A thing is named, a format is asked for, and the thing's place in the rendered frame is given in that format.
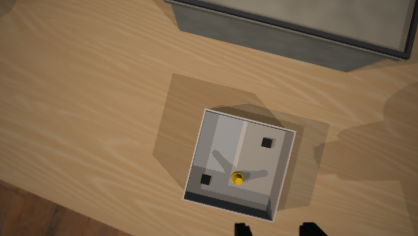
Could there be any grey open square box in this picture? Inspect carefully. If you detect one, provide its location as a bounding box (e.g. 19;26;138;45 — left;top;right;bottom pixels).
182;109;296;223

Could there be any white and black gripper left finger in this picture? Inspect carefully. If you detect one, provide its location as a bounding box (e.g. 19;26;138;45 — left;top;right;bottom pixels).
234;223;253;236

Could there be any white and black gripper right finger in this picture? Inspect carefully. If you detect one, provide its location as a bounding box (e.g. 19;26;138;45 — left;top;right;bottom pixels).
299;222;328;236

